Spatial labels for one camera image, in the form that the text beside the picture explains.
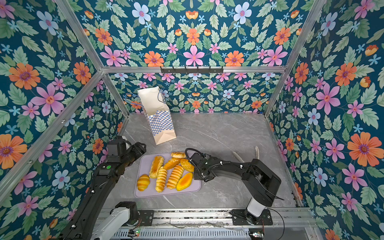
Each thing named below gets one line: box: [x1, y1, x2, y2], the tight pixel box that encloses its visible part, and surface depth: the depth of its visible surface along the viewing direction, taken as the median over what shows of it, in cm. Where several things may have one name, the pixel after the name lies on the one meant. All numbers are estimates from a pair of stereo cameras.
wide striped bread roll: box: [166, 164, 185, 190], surface depth 86 cm
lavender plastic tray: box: [134, 153, 201, 198], surface depth 84 cm
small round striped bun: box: [136, 174, 151, 192], surface depth 84 cm
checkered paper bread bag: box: [137, 86, 177, 145], surface depth 98 cm
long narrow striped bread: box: [155, 166, 168, 193], surface depth 83 cm
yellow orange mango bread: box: [176, 172, 193, 192], surface depth 83 cm
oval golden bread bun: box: [180, 158, 195, 173], surface depth 88 cm
